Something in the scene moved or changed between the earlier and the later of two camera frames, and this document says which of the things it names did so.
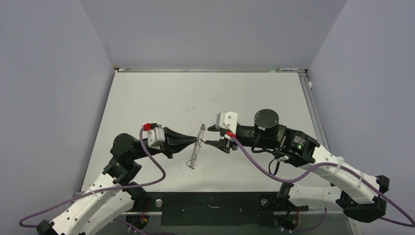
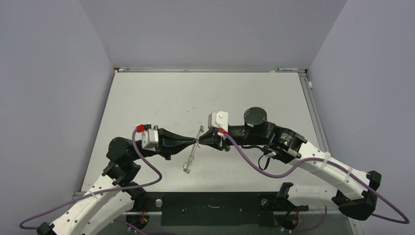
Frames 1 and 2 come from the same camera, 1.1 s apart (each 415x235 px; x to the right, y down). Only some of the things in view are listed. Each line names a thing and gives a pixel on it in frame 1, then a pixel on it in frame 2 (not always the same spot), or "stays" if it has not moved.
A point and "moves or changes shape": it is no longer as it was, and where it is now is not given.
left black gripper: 175,141 stays
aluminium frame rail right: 317,117 stays
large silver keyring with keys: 191,163 moves or changes shape
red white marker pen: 288,69 stays
